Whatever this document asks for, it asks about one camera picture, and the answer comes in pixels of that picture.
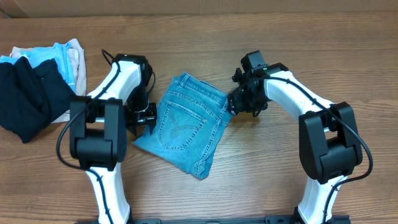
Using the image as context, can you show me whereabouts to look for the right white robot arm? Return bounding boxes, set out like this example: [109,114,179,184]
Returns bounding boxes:
[228,50,363,223]

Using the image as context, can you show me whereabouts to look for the beige folded garment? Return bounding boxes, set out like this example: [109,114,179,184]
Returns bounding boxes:
[9,38,88,124]

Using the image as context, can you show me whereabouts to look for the brown cardboard backboard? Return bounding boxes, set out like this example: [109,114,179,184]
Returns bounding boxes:
[1,0,397,18]

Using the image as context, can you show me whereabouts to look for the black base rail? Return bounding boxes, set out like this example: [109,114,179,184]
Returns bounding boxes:
[74,214,352,224]

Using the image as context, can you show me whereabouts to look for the blue denim jeans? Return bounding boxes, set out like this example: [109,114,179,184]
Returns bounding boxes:
[133,73,232,179]

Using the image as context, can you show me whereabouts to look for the light blue folded garment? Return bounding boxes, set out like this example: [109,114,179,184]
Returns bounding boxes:
[1,43,76,92]

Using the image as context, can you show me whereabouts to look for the black folded garment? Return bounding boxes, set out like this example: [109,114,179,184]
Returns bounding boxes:
[1,57,75,143]

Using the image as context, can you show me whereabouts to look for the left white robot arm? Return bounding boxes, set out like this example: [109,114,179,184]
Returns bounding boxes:
[69,52,157,223]

